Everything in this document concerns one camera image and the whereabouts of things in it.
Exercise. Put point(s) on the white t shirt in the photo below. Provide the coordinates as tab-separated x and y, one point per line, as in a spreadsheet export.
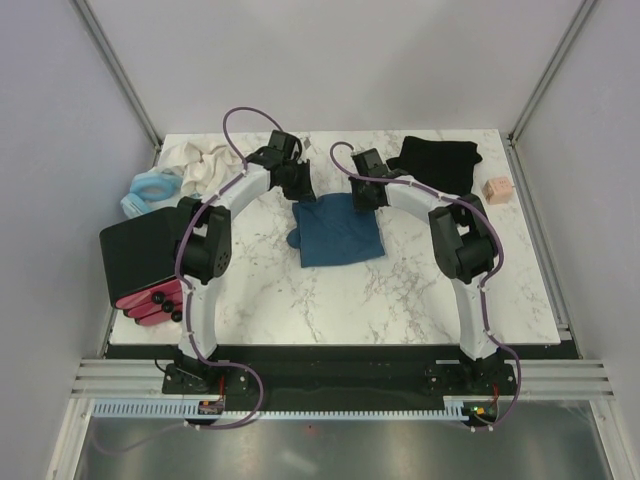
203	166

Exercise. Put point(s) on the white cable duct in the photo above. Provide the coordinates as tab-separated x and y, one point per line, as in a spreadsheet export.
195	409

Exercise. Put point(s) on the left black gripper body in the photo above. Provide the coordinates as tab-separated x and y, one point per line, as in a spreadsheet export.
296	185

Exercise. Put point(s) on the blue t shirt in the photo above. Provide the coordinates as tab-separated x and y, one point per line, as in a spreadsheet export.
330	232

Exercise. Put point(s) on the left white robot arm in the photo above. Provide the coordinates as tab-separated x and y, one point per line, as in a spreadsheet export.
204	253

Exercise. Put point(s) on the folded black t shirt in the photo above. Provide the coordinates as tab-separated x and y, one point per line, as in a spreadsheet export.
447	166

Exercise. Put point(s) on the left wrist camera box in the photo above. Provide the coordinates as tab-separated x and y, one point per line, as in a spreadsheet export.
282	142

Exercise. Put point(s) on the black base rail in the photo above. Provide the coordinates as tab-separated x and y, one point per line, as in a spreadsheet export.
374	377

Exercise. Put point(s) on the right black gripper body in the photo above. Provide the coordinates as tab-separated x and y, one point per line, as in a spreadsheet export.
360	196

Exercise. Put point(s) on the black pink drawer organizer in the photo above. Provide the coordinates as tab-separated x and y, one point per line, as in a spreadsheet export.
138	257

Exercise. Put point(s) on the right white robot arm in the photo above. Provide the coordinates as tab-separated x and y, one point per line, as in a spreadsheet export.
466	247

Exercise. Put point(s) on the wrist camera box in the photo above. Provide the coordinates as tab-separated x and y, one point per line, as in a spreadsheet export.
369	163
282	142

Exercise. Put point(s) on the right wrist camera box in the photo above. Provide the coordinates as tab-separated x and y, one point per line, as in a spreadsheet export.
369	163

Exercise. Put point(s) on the small pink cube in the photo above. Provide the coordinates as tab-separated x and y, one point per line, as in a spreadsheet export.
498	190

